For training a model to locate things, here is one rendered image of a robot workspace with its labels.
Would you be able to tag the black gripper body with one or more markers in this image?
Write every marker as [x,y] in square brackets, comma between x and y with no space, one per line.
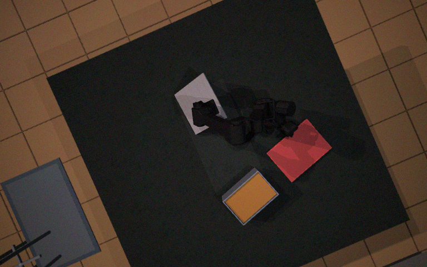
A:
[288,127]

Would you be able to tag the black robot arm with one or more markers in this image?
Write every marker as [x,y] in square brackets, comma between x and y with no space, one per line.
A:
[234,130]

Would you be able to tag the red box lid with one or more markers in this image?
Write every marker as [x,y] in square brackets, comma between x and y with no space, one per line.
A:
[293,155]

